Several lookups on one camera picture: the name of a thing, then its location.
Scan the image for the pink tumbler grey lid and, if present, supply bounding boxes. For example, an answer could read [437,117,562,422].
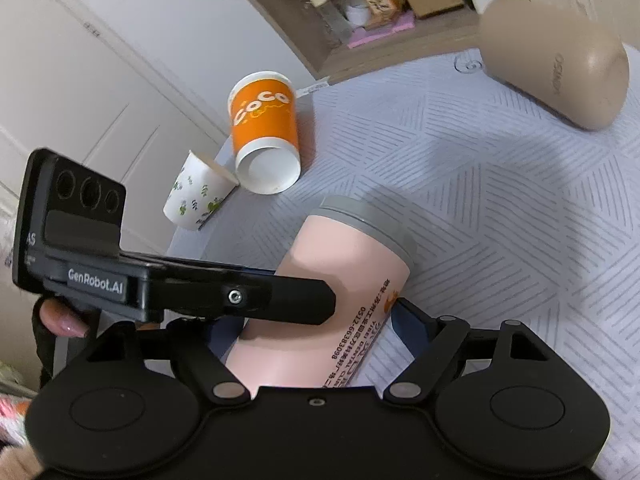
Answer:
[226,196,416,392]

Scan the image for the pink flat box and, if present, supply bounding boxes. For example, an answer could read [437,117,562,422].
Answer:
[347,11,416,49]

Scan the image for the white door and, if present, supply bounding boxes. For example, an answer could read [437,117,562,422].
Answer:
[1,0,224,254]

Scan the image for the orange paper cup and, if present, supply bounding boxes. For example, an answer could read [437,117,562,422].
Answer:
[228,70,302,195]

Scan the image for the wooden shelf unit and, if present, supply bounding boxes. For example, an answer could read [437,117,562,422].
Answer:
[248,0,491,82]

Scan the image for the orange small box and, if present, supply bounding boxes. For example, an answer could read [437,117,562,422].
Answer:
[363,0,402,29]

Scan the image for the beige tumbler cup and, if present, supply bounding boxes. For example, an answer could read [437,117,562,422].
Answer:
[478,0,629,131]

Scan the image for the white floral paper cup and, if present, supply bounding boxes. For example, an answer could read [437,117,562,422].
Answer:
[163,151,239,231]

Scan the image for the white small jar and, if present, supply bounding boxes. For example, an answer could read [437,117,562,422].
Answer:
[344,0,371,27]

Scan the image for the clear bottle beige cap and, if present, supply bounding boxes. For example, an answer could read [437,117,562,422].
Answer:
[307,0,352,49]

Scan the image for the light grey patterned tablecloth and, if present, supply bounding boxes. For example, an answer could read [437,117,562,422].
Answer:
[169,50,639,479]

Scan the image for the left hand pink nails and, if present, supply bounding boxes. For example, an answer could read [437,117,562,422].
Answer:
[39,298,90,338]

